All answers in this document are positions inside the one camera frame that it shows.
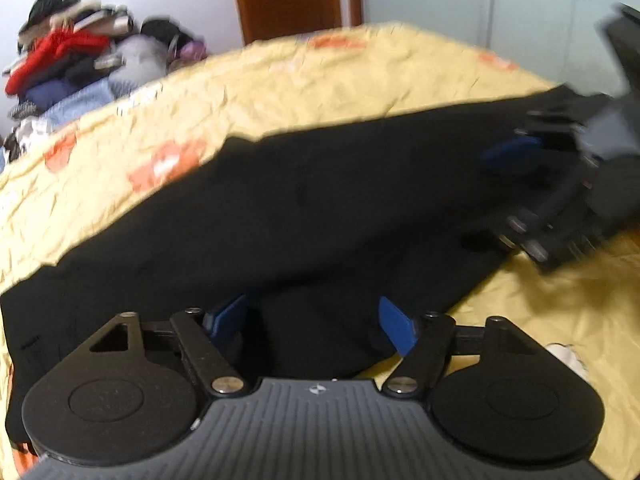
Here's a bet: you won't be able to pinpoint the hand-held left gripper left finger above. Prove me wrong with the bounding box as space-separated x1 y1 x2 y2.
90 294 249 398

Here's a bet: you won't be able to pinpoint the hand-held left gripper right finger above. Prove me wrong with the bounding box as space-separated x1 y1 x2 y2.
378 296 543 398

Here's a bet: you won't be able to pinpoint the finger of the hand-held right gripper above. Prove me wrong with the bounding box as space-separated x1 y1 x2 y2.
477 91 598 176
492 160 613 275

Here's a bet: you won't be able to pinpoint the black pants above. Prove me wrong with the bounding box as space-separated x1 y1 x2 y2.
0 85 601 453

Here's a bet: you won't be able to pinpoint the yellow carrot print blanket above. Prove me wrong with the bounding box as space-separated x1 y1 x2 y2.
0 22 640 480

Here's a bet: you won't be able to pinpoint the blue bed cover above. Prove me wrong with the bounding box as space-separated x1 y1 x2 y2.
37 79 121 128

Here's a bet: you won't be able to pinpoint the purple cloth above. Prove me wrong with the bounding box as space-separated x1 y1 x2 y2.
176 40 209 62

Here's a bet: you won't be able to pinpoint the black jacket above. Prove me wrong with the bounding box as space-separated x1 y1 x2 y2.
141 19 195 50

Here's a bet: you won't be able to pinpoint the pile of folded clothes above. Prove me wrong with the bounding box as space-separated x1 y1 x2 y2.
2 0 171 161

